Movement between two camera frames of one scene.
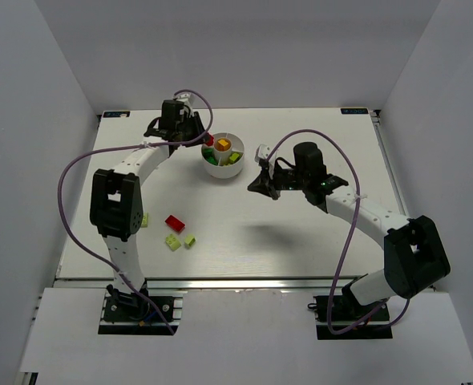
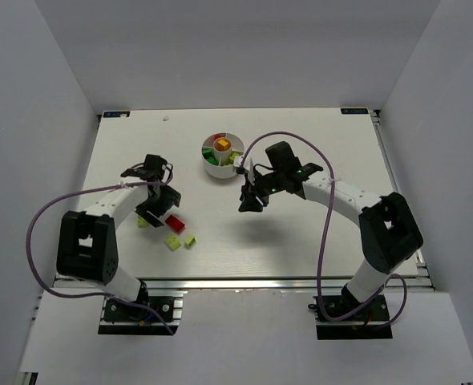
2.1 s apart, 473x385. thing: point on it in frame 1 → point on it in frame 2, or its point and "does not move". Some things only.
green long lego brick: [210, 156] does not move
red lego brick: [174, 223] does not move
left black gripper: [196, 131] → [161, 206]
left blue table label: [116, 114] does not move
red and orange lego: [211, 141] → [218, 135]
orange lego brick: [222, 144] does not move
